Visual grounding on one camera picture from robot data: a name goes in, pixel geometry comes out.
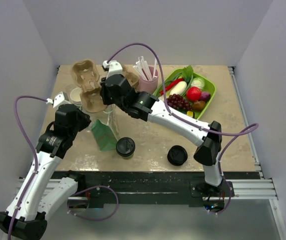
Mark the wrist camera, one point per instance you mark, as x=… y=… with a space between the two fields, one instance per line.
x=60 y=99
x=112 y=68

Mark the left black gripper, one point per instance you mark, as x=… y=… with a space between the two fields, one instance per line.
x=85 y=120

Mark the stack of pulp carriers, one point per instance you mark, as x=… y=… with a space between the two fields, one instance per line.
x=131 y=77

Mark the green paper coffee cup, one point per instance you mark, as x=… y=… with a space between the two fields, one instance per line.
x=127 y=156

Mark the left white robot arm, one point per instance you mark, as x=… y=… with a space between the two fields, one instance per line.
x=27 y=216

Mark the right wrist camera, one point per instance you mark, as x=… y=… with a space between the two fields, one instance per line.
x=112 y=68

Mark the green leafy vegetable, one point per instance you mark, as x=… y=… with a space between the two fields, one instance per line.
x=187 y=74

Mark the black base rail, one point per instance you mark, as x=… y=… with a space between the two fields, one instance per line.
x=173 y=188

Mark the stack of paper cups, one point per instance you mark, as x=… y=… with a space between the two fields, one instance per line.
x=75 y=96

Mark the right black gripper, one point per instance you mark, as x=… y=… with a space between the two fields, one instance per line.
x=106 y=100

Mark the white radish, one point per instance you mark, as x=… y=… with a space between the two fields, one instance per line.
x=179 y=88

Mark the red tomato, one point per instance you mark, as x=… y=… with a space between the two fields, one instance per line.
x=193 y=94

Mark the green plastic tray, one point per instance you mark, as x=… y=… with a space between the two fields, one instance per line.
x=162 y=94

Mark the red chili pepper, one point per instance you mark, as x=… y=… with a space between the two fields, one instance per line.
x=173 y=84

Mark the purple grape bunch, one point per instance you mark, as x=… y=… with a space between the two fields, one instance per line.
x=179 y=103

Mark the green glass bottle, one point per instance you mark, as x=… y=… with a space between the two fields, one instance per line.
x=190 y=114

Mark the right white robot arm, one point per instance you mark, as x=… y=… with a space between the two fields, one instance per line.
x=144 y=106

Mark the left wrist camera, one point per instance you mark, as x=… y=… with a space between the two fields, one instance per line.
x=60 y=99

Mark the stack of black lids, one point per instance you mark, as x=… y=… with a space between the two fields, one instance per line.
x=177 y=155

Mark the brown pulp cup carrier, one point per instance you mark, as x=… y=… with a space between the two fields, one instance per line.
x=86 y=76

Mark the black plastic cup lid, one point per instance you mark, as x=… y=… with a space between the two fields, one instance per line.
x=125 y=145

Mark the printed paper takeout bag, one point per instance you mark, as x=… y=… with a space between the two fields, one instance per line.
x=104 y=128

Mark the pink straw holder cup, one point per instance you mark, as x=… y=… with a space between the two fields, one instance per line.
x=148 y=85

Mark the green cabbage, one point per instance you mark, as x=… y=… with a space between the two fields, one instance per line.
x=198 y=82

